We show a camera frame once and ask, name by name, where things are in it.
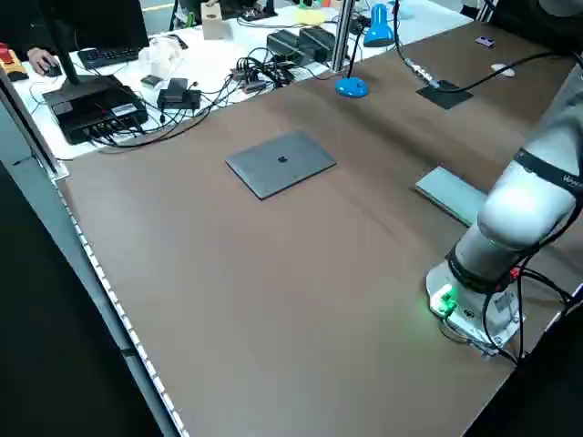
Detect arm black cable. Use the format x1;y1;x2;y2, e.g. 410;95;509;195
392;0;570;95

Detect black computer monitor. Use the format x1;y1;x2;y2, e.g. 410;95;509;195
38;0;151;90

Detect blue desk lamp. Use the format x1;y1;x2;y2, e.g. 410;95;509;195
335;3;395;99

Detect small cardboard box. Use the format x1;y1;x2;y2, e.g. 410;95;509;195
199;1;234;41

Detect usb hub with plugs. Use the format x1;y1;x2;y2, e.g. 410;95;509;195
230;56;274;96

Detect black mouse pad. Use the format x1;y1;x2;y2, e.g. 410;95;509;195
415;80;474;111

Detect clear plastic bag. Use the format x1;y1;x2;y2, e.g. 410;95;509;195
138;36;183;76

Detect black box with ports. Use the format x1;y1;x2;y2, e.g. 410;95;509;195
42;75;150;146

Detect black cable tangle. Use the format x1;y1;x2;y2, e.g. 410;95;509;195
90;54;297;149

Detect aluminium frame post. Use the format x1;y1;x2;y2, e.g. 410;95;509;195
331;0;357;73

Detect yellow plastic object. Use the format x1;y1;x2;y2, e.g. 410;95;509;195
295;8;327;26

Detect black power adapter brick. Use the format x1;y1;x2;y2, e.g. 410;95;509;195
298;25;339;63
266;29;305;65

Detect black adapter box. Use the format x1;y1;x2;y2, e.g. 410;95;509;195
157;77;202;110

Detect grey laptop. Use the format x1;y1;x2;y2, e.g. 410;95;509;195
225;130;338;201

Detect red yellow emergency stop button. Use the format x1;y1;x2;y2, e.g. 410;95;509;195
0;42;25;82

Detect black keyboard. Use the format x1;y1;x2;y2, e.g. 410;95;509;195
76;45;141;70

